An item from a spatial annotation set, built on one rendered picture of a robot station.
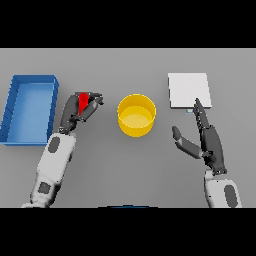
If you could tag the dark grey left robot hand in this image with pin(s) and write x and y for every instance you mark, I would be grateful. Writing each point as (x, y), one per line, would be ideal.
(70, 110)

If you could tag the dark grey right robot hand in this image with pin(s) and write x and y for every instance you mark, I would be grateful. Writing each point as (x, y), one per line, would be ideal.
(211, 143)

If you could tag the red beaker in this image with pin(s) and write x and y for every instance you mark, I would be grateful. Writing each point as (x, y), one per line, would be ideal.
(83, 102)

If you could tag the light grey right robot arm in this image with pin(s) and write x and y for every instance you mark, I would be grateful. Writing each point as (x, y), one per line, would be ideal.
(221, 192)

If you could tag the pale square measuring scale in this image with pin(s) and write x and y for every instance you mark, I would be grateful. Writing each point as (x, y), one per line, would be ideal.
(188, 90)

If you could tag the yellow bowl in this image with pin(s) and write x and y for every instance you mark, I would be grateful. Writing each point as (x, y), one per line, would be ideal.
(136, 115)

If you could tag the blue tray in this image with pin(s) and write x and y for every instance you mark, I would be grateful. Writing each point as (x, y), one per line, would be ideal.
(30, 110)

